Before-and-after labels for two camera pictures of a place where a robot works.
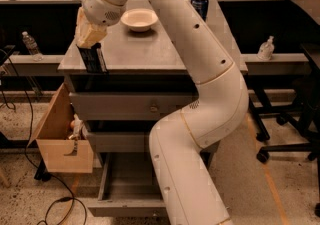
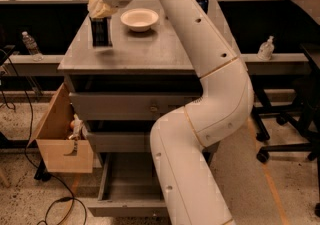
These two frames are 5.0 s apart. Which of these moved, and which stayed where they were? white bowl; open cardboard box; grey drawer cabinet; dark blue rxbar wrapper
Moved: dark blue rxbar wrapper
Stayed: grey drawer cabinet; open cardboard box; white bowl
